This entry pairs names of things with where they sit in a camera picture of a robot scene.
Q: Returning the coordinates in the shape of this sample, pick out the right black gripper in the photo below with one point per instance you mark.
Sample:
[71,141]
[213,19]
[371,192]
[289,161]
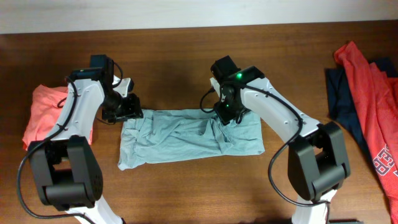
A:
[224,115]

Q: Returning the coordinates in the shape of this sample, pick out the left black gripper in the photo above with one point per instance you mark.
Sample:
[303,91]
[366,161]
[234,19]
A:
[132,110]

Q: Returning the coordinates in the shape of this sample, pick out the light blue t-shirt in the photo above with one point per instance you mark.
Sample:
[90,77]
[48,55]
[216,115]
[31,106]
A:
[163,136]

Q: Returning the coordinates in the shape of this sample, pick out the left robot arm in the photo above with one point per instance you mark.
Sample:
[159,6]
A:
[66,173]

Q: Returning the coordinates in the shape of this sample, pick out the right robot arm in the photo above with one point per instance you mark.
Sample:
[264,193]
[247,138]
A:
[318,161]

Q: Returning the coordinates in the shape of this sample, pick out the folded pink shirt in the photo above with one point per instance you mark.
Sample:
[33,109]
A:
[44,112]

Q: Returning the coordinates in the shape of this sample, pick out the navy blue garment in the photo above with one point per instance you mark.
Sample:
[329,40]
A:
[341,105]

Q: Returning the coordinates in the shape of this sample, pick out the red printed shirt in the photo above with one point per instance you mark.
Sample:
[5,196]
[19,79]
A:
[375,98]

